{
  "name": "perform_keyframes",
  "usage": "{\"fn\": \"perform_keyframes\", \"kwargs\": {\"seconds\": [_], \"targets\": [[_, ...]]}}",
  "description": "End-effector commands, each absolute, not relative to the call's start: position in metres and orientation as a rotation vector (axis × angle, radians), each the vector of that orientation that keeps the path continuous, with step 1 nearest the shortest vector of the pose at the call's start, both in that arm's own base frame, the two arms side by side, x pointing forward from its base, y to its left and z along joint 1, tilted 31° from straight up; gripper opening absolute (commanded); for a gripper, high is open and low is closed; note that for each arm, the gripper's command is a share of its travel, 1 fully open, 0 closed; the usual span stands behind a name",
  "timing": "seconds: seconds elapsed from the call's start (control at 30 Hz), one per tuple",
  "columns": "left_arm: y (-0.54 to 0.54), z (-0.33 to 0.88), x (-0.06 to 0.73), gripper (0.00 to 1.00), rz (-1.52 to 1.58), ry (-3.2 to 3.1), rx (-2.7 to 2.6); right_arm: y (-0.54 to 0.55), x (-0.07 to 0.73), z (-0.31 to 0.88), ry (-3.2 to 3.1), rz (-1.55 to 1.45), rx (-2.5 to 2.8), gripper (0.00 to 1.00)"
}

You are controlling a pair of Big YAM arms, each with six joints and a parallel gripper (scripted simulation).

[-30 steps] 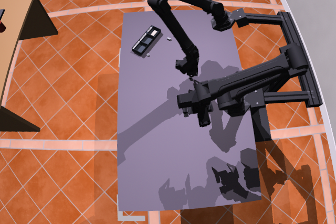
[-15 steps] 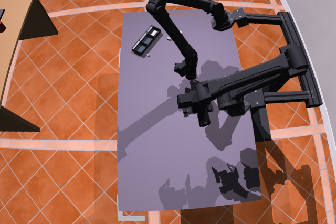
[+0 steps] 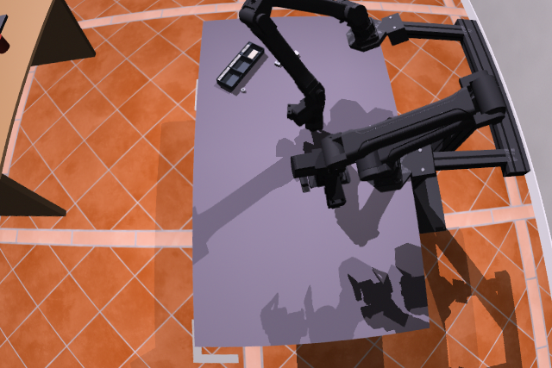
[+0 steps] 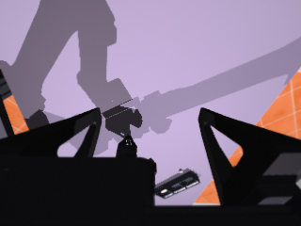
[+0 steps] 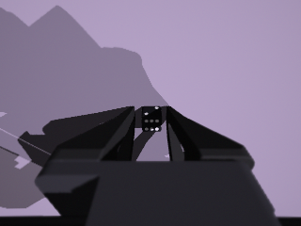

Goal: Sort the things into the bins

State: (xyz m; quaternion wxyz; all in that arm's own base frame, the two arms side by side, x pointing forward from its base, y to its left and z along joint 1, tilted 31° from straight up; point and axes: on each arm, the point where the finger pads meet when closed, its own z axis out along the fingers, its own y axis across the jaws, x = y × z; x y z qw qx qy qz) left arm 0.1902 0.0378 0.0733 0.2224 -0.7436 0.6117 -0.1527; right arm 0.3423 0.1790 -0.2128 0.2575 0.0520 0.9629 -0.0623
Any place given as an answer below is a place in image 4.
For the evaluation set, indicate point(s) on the dark grey three-compartment bin rack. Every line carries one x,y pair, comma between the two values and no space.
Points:
177,185

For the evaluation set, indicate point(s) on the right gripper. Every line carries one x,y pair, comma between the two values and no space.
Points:
123,149

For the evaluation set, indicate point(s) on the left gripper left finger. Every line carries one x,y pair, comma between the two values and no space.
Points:
45,140

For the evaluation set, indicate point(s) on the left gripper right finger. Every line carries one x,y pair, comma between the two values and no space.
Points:
268,157

